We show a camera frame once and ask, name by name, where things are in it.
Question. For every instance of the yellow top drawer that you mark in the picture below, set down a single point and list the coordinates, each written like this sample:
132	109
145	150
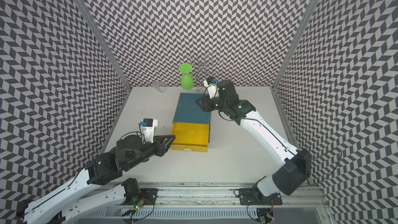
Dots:
190	137

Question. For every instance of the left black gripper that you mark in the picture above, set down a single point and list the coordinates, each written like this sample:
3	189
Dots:
161	148

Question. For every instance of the silver wire stand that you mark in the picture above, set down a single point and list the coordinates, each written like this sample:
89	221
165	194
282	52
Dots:
204	66

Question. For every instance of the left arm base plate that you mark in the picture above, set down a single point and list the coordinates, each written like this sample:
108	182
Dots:
148	195

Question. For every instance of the green plastic goblet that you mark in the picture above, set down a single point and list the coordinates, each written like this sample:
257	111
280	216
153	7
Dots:
187	82

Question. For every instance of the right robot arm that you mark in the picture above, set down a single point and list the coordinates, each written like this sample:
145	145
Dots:
293	164

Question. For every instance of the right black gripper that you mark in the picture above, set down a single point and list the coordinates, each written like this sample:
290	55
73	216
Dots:
206	103

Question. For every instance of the clear glass cup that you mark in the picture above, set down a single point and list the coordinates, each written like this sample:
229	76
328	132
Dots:
160	86

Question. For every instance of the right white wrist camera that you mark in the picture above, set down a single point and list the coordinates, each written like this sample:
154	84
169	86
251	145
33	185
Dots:
210	84

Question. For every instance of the aluminium front rail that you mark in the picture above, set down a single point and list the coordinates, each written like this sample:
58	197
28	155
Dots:
216	201

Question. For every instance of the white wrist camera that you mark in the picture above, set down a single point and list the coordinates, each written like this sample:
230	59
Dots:
147	128
210	84

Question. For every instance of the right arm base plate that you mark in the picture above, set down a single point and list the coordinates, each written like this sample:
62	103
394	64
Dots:
250	196

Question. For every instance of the teal plastic drawer cabinet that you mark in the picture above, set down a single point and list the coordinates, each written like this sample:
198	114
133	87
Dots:
188	111

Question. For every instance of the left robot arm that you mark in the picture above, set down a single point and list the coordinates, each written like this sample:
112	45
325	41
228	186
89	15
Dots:
69	203

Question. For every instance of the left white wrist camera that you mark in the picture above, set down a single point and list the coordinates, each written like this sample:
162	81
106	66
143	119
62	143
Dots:
147	128

